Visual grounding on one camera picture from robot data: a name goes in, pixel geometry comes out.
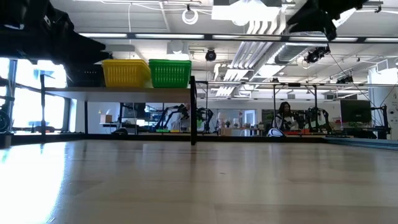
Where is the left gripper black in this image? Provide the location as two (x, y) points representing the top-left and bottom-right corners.
(0, 0), (111, 66)

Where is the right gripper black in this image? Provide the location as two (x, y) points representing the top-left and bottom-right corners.
(286, 0), (371, 41)

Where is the yellow slotted plastic basket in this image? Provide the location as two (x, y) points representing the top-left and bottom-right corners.
(101, 58), (147, 63)
(102, 61), (149, 65)
(103, 63), (152, 89)

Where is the black computer monitor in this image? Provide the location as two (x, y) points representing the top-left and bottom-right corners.
(340, 99), (373, 124)

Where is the person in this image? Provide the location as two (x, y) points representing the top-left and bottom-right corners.
(273, 101), (299, 131)

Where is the white and black ball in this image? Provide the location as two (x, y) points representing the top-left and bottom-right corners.
(267, 128), (285, 138)

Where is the black background stand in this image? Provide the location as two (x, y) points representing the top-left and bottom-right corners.
(371, 104), (392, 140)

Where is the black overhead camera with cables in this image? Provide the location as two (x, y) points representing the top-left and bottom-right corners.
(303, 45), (331, 65)

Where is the wooden shelf with black frame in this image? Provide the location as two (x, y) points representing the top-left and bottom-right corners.
(39, 75), (198, 146)

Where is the black background workstation frame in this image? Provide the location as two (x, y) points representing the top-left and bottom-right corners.
(195, 80), (398, 138)

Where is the white cable coil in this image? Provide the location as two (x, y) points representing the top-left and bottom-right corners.
(182, 7), (199, 26)

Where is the black aluminium rig frame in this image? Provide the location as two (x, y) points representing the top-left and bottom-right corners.
(0, 30), (398, 152)

